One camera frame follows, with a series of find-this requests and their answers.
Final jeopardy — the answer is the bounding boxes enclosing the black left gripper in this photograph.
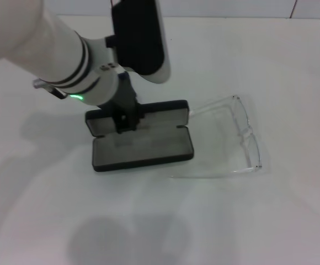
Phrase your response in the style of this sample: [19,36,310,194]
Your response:
[102,71,146,134]

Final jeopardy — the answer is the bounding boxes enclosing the black glasses case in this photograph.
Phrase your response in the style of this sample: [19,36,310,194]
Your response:
[84,99,195,172]

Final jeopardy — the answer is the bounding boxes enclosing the clear white glasses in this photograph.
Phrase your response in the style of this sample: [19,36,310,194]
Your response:
[170,94,263,179]

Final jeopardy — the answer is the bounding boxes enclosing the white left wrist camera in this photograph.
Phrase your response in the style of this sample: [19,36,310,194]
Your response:
[104,0,173,84]

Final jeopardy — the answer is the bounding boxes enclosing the grey left wrist cable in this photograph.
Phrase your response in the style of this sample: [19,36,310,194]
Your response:
[42,84,67,100]

